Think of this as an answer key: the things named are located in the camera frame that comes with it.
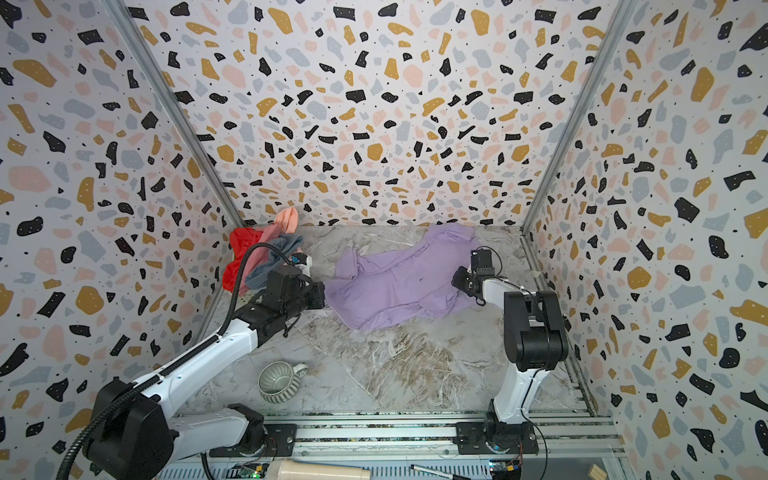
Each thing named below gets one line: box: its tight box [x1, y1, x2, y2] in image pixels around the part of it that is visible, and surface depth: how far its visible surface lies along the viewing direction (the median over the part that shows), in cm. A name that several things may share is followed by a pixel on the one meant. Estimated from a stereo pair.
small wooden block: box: [588, 463, 607, 480], surface depth 70 cm
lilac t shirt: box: [325, 224, 475, 331], surface depth 106 cm
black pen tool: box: [410, 464, 472, 480], surface depth 72 cm
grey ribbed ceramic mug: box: [258, 361, 309, 404], surface depth 81 cm
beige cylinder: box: [266, 459, 372, 480], surface depth 69 cm
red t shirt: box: [222, 227, 263, 293], surface depth 96 cm
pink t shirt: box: [242, 223, 295, 296], surface depth 94 cm
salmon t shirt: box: [274, 206, 299, 234], surface depth 109 cm
